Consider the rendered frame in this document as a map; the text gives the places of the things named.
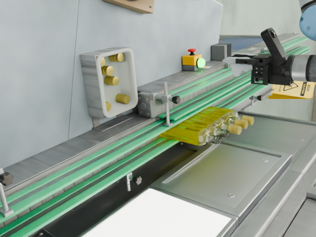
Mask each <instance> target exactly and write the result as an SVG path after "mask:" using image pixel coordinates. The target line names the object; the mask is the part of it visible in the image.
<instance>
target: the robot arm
mask: <svg viewBox="0 0 316 237"><path fill-rule="evenodd" d="M299 4H300V8H301V13H302V15H301V17H300V21H299V26H300V30H301V32H302V33H303V34H304V35H305V36H306V37H308V38H309V39H311V40H314V41H316V0H299ZM261 37H262V39H263V41H264V42H265V44H266V46H267V48H268V50H269V52H270V54H235V55H233V56H231V57H227V58H225V59H223V60H222V62H225V63H230V66H231V69H232V73H233V75H234V76H235V77H239V76H240V74H241V72H242V71H244V72H248V71H249V69H250V68H251V66H252V67H253V68H252V76H251V84H258V85H269V84H274V85H284V86H290V85H291V84H293V83H294V81H304V82H316V55H300V54H297V55H289V56H287V54H286V52H285V51H284V49H283V47H282V45H281V43H280V41H279V39H278V37H277V35H276V33H275V31H274V30H273V28H268V29H266V30H264V31H262V32H261ZM260 80H262V81H263V83H255V81H257V82H258V81H260Z"/></svg>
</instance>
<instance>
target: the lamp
mask: <svg viewBox="0 0 316 237"><path fill-rule="evenodd" d="M196 65H197V67H198V68H200V67H201V68H202V67H204V65H205V60H204V59H203V58H198V59H197V61H196Z"/></svg>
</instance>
